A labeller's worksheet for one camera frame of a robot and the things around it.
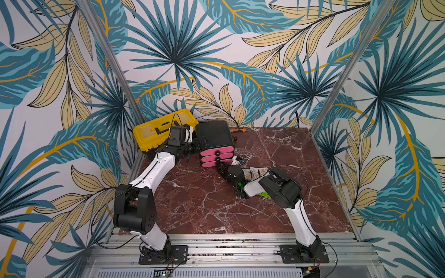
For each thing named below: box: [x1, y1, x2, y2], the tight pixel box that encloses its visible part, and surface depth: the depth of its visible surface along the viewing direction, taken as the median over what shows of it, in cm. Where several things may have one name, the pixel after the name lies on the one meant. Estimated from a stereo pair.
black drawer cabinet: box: [195, 120, 236, 156], surface depth 100 cm
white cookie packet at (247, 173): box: [241, 168, 252, 180], surface depth 100 cm
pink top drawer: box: [199, 146, 235, 157], surface depth 92 cm
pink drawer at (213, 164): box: [201, 159, 233, 168], surface depth 99 cm
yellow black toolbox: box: [132, 108, 200, 153], surface depth 99 cm
